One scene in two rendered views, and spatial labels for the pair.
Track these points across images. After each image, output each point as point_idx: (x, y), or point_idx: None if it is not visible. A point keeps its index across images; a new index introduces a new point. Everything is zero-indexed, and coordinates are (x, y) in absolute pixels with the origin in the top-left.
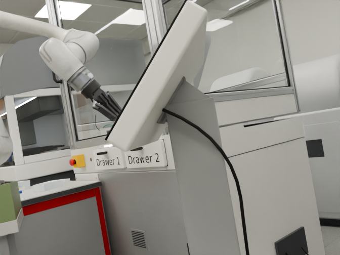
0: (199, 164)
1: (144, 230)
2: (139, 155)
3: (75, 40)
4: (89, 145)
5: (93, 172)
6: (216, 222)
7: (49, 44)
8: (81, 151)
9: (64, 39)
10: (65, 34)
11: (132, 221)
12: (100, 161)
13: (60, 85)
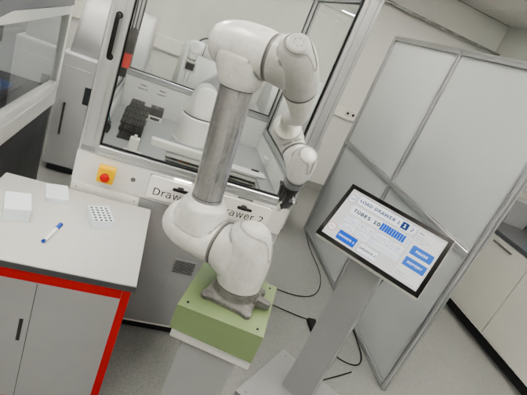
0: (380, 280)
1: (198, 262)
2: (238, 210)
3: (303, 140)
4: (139, 165)
5: (129, 193)
6: (368, 302)
7: (317, 161)
8: (111, 162)
9: (298, 135)
10: (299, 130)
11: (183, 253)
12: (163, 192)
13: (102, 59)
